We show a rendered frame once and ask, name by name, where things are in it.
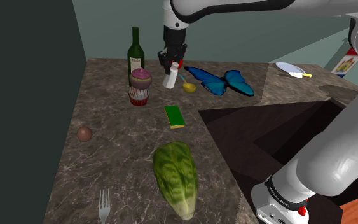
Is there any yellow spoon with blue handle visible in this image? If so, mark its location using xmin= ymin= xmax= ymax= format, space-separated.
xmin=178 ymin=73 xmax=197 ymax=94

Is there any colourful wall picture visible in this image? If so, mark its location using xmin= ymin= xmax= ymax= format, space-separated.
xmin=331 ymin=48 xmax=358 ymax=78

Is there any green wine bottle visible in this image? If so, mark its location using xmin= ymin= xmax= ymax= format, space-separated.
xmin=127 ymin=26 xmax=146 ymax=88

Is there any white plate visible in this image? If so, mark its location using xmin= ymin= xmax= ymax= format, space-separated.
xmin=275 ymin=61 xmax=306 ymax=76

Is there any knife with yellow handle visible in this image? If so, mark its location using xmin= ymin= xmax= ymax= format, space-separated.
xmin=288 ymin=71 xmax=313 ymax=80

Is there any green and yellow sponge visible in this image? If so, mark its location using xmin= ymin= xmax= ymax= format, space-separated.
xmin=163 ymin=105 xmax=186 ymax=129

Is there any blue butterfly figure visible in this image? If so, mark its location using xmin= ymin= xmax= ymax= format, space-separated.
xmin=183 ymin=66 xmax=255 ymax=97

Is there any brown ball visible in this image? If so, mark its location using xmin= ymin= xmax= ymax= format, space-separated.
xmin=76 ymin=126 xmax=93 ymax=143

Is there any silver fork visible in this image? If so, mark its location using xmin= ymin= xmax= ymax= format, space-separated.
xmin=98 ymin=188 xmax=111 ymax=224

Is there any green romaine lettuce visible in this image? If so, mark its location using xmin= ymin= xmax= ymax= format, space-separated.
xmin=152 ymin=141 xmax=198 ymax=221

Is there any red wrapper cupcake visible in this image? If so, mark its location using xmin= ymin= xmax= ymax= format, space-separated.
xmin=128 ymin=86 xmax=151 ymax=107

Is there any small white bottle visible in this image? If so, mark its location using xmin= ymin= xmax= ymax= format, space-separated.
xmin=162 ymin=61 xmax=179 ymax=90

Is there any pink frosted cupcake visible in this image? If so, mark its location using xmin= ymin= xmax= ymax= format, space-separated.
xmin=129 ymin=67 xmax=153 ymax=90

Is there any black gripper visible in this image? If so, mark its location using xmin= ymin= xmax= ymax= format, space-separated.
xmin=157 ymin=25 xmax=188 ymax=76

